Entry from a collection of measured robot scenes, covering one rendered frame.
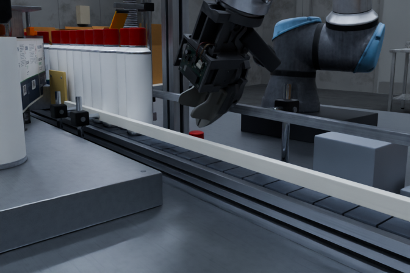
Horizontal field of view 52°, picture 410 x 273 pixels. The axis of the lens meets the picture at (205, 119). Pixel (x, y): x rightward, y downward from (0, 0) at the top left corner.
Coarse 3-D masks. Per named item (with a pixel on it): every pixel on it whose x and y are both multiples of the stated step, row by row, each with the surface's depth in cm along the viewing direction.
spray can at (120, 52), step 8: (120, 32) 84; (128, 32) 83; (120, 40) 84; (128, 40) 83; (120, 48) 84; (120, 56) 83; (120, 64) 84; (120, 72) 84; (120, 80) 84; (120, 88) 85; (120, 96) 85; (120, 104) 85; (120, 112) 86; (120, 128) 87
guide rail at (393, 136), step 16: (160, 96) 83; (176, 96) 79; (240, 112) 66; (256, 112) 63; (272, 112) 61; (288, 112) 60; (320, 128) 55; (336, 128) 53; (352, 128) 51; (368, 128) 50; (384, 128) 49
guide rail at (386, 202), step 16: (96, 112) 89; (128, 128) 79; (144, 128) 75; (160, 128) 71; (176, 144) 67; (192, 144) 64; (208, 144) 61; (224, 160) 59; (240, 160) 56; (256, 160) 54; (272, 160) 52; (272, 176) 52; (288, 176) 50; (304, 176) 48; (320, 176) 47; (320, 192) 47; (336, 192) 45; (352, 192) 44; (368, 192) 42; (384, 192) 42; (384, 208) 41; (400, 208) 40
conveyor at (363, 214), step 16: (112, 128) 88; (160, 144) 74; (192, 160) 65; (208, 160) 65; (240, 176) 57; (256, 176) 57; (288, 192) 51; (304, 192) 51; (336, 208) 46; (352, 208) 47; (368, 208) 46; (368, 224) 43; (384, 224) 42; (400, 224) 42
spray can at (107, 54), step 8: (104, 32) 86; (112, 32) 86; (104, 40) 87; (112, 40) 86; (104, 48) 86; (112, 48) 86; (104, 56) 86; (112, 56) 86; (104, 64) 87; (112, 64) 86; (104, 72) 87; (112, 72) 87; (104, 80) 87; (112, 80) 87; (104, 88) 88; (112, 88) 87; (104, 96) 88; (112, 96) 88; (104, 104) 88; (112, 104) 88; (112, 112) 88
